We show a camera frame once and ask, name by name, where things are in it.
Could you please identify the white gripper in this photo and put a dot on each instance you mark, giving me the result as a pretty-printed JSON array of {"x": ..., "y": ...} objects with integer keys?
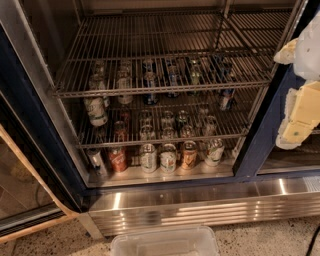
[{"x": 310, "y": 53}]

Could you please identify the blue pepsi can right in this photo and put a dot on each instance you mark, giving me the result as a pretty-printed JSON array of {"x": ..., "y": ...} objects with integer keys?
[{"x": 225, "y": 95}]

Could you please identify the silver can lower shelf right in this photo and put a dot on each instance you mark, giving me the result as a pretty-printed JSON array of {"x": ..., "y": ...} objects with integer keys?
[{"x": 209, "y": 122}]

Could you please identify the white can bottom right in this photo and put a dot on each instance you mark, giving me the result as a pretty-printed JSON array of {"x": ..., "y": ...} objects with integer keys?
[{"x": 214, "y": 151}]

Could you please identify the green can lower shelf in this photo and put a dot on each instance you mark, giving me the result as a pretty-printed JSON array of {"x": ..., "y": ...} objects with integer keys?
[{"x": 184, "y": 125}]

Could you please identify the blue can middle shelf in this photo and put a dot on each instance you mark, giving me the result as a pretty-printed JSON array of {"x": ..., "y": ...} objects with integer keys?
[{"x": 173, "y": 78}]

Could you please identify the orange can bottom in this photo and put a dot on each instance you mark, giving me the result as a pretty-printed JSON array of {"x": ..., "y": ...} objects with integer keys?
[{"x": 189, "y": 155}]

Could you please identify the stainless steel fridge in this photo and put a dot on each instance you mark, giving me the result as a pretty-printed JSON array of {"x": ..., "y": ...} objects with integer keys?
[{"x": 254, "y": 181}]

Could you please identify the white green can bottom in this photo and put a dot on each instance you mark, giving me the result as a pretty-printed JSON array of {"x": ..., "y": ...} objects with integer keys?
[{"x": 148, "y": 158}]

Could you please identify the red cola can bottom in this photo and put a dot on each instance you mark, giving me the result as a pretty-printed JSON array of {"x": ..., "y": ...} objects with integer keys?
[{"x": 117, "y": 157}]

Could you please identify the white green can middle shelf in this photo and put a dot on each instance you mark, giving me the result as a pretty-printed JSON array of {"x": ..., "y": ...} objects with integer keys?
[{"x": 95, "y": 106}]

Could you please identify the silver blue can bottom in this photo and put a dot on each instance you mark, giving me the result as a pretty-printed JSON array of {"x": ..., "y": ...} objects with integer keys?
[{"x": 96, "y": 160}]

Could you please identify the open glass fridge door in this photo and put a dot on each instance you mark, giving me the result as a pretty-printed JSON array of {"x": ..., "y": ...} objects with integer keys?
[{"x": 29, "y": 199}]

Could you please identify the clear plastic bin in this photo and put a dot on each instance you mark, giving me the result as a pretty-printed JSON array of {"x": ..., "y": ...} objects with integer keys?
[{"x": 183, "y": 241}]

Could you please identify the top wire shelf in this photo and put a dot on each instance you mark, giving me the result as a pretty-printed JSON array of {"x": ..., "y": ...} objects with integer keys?
[{"x": 246, "y": 39}]

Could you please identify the wire shelf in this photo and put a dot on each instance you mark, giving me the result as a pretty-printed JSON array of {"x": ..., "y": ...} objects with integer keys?
[
  {"x": 246, "y": 39},
  {"x": 233, "y": 123}
]

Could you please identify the middle wire shelf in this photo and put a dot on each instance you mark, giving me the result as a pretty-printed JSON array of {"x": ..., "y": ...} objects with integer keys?
[{"x": 233, "y": 123}]

